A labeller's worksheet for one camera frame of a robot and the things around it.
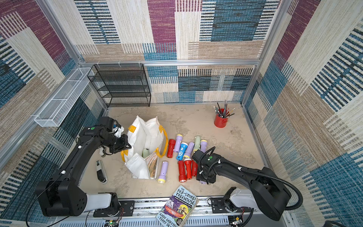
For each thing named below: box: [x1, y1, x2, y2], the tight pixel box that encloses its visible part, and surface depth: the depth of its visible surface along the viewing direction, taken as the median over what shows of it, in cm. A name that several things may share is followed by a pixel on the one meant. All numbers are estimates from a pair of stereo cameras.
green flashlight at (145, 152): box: [141, 148, 150, 158], surface depth 93 cm
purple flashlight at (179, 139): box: [173, 133, 183, 153], surface depth 96 cm
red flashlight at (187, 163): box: [183, 157, 193, 180], surface depth 86 cm
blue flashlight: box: [176, 141, 189, 161], surface depth 93 cm
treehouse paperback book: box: [155, 185, 199, 227], surface depth 73 cm
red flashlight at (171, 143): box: [166, 139, 176, 159], surface depth 93 cm
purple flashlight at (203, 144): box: [200, 139, 208, 154], surface depth 95 cm
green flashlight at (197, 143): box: [193, 135, 201, 153], surface depth 96 cm
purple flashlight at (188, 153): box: [183, 141, 195, 158], surface depth 93 cm
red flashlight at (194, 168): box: [191, 158, 199, 176], surface depth 85 cm
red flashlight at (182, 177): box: [178, 160, 187, 183], surface depth 85 cm
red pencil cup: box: [214, 108, 230, 129], surface depth 104 cm
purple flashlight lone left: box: [157, 160, 169, 184], surface depth 84 cm
